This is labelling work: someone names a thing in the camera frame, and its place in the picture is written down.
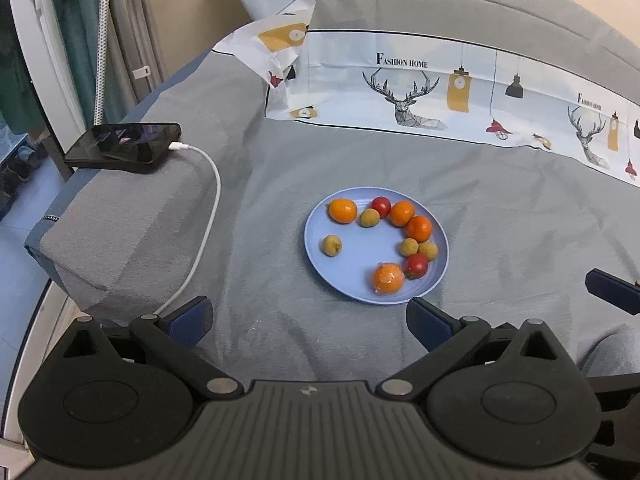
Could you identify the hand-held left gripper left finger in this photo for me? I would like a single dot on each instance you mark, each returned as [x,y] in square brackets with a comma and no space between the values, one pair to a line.
[192,321]

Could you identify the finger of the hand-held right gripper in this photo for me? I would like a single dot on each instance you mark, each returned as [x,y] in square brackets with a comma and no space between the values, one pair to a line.
[607,285]

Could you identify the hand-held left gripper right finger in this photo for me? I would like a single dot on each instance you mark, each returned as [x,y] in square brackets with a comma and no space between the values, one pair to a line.
[427,325]

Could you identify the red cherry tomato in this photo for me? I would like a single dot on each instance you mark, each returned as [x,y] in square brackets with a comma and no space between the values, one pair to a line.
[417,266]
[381,206]

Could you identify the plastic orange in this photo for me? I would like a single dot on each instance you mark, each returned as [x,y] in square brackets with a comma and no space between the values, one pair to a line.
[387,279]

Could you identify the yellow-green longan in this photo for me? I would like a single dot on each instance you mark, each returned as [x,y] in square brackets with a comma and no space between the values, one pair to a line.
[409,247]
[369,218]
[332,245]
[428,250]

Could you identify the blue plate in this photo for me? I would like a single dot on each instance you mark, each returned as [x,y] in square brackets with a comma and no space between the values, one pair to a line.
[360,260]

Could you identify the small orange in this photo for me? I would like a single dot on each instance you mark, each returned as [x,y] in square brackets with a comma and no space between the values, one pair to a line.
[402,213]
[419,229]
[342,210]

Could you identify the grey bed sheet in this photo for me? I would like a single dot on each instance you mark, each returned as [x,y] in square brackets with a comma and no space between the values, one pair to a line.
[280,170]

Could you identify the black smartphone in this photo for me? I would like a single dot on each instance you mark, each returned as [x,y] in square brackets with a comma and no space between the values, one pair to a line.
[125,145]

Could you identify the pair of dark shoes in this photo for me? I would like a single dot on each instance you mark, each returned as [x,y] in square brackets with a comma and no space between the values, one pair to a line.
[22,167]

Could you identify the grey quilt with printed lining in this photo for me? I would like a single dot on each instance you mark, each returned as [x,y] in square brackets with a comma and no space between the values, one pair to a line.
[340,95]

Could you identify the white clip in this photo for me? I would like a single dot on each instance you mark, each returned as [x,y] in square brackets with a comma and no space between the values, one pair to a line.
[142,72]

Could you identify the grey curtain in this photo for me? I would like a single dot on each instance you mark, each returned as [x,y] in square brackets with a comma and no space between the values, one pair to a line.
[135,20]

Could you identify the teal hanging cloth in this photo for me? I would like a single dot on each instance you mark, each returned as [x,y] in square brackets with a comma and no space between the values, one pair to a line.
[75,35]

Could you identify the white bed frame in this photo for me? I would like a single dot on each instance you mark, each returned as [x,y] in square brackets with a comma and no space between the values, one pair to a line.
[45,320]

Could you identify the white door frame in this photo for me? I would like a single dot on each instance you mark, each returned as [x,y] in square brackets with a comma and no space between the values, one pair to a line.
[45,60]

